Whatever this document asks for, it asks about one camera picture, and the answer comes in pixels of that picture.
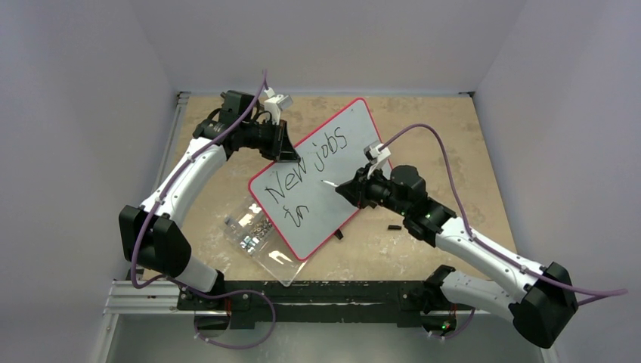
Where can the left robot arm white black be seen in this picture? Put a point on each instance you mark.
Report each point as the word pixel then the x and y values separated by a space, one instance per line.
pixel 151 231

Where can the pink framed whiteboard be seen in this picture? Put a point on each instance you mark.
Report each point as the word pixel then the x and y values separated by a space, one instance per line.
pixel 305 211

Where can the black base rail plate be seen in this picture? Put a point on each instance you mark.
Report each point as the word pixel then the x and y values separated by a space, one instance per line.
pixel 403 303

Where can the clear plastic screw box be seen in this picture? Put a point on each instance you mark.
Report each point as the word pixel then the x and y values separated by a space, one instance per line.
pixel 249 229

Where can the white black marker pen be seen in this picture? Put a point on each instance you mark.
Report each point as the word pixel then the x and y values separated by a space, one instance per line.
pixel 330 183

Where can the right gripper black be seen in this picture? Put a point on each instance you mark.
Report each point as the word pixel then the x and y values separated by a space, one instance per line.
pixel 362 187

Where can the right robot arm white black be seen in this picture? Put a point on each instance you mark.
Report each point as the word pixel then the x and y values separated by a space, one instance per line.
pixel 535 298

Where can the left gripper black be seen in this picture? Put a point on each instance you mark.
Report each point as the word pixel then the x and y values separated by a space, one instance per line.
pixel 280 148

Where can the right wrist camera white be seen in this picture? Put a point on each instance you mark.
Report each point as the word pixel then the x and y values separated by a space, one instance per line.
pixel 377 155

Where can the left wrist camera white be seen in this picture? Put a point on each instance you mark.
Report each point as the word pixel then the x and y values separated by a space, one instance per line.
pixel 275 104

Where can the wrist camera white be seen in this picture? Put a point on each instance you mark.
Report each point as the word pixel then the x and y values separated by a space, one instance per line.
pixel 377 155
pixel 275 104

